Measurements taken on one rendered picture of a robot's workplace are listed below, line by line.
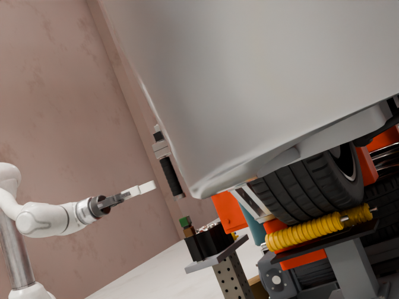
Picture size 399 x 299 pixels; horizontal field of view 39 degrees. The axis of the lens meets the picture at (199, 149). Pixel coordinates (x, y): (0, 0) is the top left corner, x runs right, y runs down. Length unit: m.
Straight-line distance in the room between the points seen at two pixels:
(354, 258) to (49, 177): 5.68
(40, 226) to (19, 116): 5.37
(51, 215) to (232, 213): 0.85
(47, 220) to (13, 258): 0.65
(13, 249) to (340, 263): 1.38
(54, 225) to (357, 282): 1.00
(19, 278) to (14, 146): 4.48
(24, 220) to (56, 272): 4.87
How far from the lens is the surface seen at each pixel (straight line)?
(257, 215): 1.80
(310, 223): 1.77
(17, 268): 2.55
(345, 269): 1.88
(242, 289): 2.68
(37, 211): 1.92
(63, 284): 6.81
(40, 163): 7.15
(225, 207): 2.45
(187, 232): 2.47
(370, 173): 2.29
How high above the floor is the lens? 0.78
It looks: 3 degrees up
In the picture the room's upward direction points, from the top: 22 degrees counter-clockwise
